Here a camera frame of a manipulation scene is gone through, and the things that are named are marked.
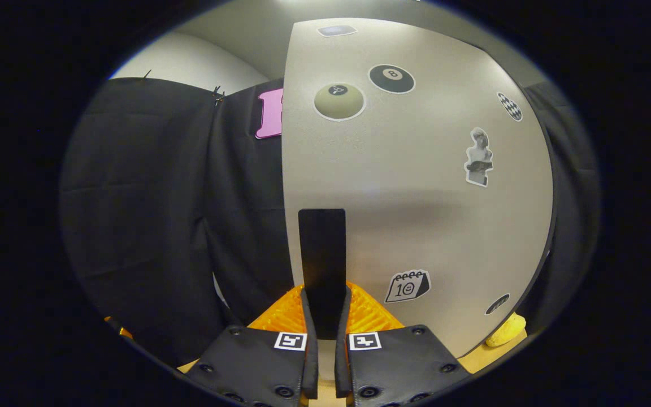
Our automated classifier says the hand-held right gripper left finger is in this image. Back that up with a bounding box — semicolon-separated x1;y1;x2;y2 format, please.
186;285;320;407

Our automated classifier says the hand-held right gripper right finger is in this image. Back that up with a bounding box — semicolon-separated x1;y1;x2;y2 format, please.
334;283;473;407

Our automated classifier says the black cabinet door handle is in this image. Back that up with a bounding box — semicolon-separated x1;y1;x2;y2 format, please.
298;208;348;340

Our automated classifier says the light grey cabinet door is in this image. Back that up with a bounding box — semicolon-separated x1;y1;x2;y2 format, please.
281;17;557;363

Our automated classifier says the black backdrop cloth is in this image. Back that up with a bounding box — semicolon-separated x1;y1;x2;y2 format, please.
59;76;601;369

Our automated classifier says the yellow bread toy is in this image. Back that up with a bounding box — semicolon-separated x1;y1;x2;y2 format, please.
484;313;528;348

